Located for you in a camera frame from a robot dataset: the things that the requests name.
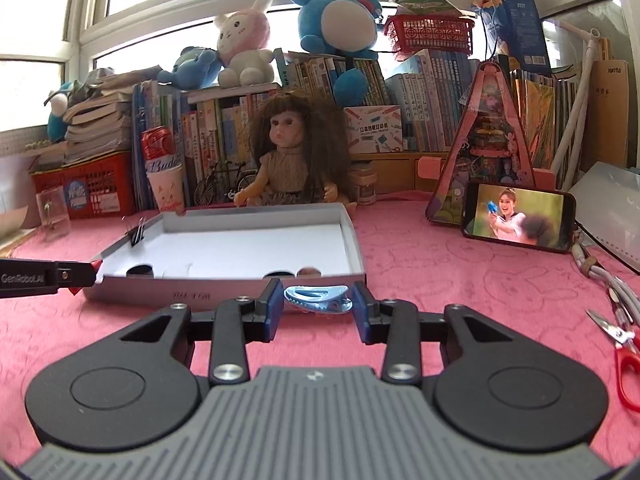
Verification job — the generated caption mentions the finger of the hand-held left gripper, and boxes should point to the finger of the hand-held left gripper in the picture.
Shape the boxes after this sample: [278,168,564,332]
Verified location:
[55,261,98,291]

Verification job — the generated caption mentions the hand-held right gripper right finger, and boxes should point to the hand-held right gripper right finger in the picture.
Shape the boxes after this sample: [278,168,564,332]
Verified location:
[352,282,526,386]

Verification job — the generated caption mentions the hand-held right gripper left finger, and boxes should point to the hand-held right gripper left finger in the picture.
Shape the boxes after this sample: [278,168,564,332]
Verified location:
[112,278,284,386]

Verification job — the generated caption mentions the light blue hair clip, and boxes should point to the light blue hair clip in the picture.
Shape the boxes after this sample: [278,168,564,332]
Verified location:
[283,284,354,317]

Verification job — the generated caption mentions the black binder clip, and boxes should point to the black binder clip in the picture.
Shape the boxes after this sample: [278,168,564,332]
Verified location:
[122,216,147,248]

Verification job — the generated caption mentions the white shallow cardboard box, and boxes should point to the white shallow cardboard box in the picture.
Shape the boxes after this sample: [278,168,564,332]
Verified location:
[82,203,367,306]

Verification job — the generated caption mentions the clear glass mug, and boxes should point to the clear glass mug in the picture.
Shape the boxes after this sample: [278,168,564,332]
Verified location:
[36,186,71,241]

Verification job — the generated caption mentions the pink bunny print tablecloth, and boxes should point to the pink bunny print tablecloth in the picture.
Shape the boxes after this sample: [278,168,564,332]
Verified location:
[0,187,640,463]

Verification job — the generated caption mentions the red plastic crate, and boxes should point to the red plastic crate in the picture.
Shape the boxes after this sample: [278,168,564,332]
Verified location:
[30,152,139,220]

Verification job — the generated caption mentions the jar with beige lid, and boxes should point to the jar with beige lid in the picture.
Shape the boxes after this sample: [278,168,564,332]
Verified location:
[349,162,380,206]

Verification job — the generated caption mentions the black miniature bicycle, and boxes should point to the black miniature bicycle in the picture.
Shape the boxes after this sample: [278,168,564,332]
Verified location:
[193,160,259,208]

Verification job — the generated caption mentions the cat print paper cup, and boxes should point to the cat print paper cup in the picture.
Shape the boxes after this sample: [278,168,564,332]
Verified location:
[146,165,187,213]

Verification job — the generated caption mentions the wooden drawer shelf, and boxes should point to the wooden drawer shelf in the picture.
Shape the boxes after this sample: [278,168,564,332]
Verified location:
[350,151,452,194]

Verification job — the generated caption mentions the red beer can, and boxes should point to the red beer can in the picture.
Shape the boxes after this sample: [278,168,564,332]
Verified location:
[140,126,177,174]

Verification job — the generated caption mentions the small blue white plush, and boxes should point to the small blue white plush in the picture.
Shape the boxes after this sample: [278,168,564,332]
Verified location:
[44,80,82,144]

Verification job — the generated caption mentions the stack of worn books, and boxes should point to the stack of worn books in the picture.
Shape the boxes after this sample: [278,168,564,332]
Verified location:
[61,71,137,164]

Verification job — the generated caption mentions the white pencil print box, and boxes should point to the white pencil print box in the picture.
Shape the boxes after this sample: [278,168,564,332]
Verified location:
[343,105,404,155]

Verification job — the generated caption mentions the brown haired doll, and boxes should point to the brown haired doll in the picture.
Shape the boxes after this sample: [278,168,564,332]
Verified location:
[233,92,359,219]

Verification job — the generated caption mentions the black smartphone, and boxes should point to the black smartphone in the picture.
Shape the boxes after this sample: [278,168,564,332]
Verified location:
[460,181,577,254]

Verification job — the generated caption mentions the row of colourful picture books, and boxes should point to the row of colourful picture books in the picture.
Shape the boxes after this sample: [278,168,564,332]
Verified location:
[132,79,271,211]

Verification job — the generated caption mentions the pink triangular toy house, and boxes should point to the pink triangular toy house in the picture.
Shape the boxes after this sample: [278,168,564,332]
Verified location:
[425,61,539,229]

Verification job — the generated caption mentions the white flat book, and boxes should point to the white flat book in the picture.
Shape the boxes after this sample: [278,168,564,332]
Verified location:
[185,83,281,105]

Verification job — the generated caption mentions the row of blue spine books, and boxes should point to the row of blue spine books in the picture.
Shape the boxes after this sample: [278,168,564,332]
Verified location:
[387,49,483,154]

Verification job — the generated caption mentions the row of green spine books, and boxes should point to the row of green spine books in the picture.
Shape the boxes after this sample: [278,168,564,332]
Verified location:
[274,49,392,111]

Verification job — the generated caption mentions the blue elephant plush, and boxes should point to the blue elephant plush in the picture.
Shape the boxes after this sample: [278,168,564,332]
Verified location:
[157,46,224,90]

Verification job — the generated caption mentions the row of thin glossy books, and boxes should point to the row of thin glossy books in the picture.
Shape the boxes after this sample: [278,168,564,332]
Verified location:
[509,66,587,176]

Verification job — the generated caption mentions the pink white bunny plush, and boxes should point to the pink white bunny plush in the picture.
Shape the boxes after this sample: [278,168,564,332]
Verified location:
[213,0,276,89]

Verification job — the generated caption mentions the translucent white plastic case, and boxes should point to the translucent white plastic case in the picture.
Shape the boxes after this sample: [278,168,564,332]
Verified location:
[569,161,640,277]

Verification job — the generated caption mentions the red plastic basket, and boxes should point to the red plastic basket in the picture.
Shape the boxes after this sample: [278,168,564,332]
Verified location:
[383,12,476,56]

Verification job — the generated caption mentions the big blue round plush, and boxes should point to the big blue round plush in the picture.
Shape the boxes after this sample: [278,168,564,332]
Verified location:
[291,0,385,107]

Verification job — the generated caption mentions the white plastic pipes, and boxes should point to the white plastic pipes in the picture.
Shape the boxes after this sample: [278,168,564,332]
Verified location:
[549,19,609,192]

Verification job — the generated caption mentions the green white packet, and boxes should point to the green white packet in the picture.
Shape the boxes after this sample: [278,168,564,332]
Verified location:
[394,0,464,17]

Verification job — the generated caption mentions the brown cardboard box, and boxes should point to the brown cardboard box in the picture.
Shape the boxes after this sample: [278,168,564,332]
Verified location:
[582,59,631,172]

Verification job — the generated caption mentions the tall blue carton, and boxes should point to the tall blue carton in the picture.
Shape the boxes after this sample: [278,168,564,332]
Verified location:
[499,0,554,79]

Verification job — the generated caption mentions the white cable bundle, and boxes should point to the white cable bundle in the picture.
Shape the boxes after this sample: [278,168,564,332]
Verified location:
[572,239,640,332]

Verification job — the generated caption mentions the red handled scissors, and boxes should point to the red handled scissors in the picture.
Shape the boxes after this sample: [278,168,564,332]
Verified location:
[584,308,640,412]

